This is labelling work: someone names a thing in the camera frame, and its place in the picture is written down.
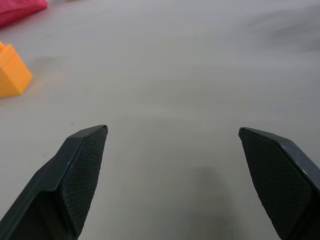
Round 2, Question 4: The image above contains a red cloth object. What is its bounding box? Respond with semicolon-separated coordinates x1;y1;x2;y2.
0;0;48;28

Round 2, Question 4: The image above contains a yellow block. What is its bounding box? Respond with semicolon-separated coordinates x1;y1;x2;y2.
0;41;33;99

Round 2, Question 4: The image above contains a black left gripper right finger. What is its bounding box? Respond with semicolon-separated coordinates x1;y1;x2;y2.
238;126;320;240

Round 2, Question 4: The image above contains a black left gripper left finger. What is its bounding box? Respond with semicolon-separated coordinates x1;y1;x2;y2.
0;124;109;240

